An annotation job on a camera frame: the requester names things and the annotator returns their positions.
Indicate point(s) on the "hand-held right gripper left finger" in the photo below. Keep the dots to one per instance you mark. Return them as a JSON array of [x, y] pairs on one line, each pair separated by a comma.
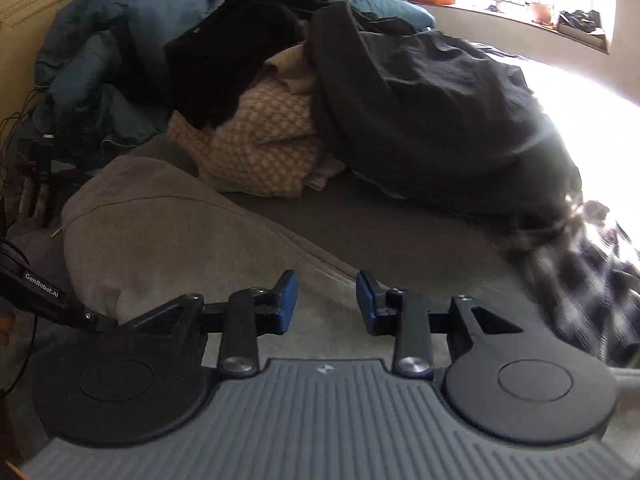
[[287, 302]]

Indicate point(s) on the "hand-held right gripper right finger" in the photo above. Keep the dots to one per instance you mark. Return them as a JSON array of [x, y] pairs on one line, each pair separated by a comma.
[[365, 304]]

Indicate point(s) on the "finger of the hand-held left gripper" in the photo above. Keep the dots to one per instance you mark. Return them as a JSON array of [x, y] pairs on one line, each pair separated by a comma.
[[100, 324]]

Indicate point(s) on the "grey hoodie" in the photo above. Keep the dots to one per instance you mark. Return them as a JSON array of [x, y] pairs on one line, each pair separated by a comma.
[[165, 240]]

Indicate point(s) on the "grey bed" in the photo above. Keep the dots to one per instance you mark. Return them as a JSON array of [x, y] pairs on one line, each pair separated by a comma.
[[400, 240]]

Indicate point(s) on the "pink houndstooth sweater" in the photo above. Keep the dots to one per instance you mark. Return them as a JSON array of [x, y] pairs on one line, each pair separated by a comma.
[[260, 145]]

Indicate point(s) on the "dark navy garment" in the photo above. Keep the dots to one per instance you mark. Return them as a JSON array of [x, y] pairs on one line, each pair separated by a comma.
[[425, 120]]

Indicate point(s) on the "dark plaid shirt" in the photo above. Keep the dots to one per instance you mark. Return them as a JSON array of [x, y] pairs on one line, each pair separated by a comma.
[[590, 290]]

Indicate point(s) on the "cream garment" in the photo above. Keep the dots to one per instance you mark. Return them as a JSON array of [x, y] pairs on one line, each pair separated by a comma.
[[292, 70]]

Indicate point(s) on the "blue duvet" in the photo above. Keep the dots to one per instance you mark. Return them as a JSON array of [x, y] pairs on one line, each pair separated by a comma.
[[100, 50]]

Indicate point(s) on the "black garment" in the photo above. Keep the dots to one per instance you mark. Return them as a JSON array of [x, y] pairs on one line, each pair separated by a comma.
[[225, 60]]

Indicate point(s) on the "pink pot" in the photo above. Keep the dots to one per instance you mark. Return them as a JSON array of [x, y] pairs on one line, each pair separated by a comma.
[[541, 12]]

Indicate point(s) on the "dark items on windowsill box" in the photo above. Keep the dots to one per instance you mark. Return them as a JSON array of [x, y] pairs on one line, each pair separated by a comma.
[[582, 30]]

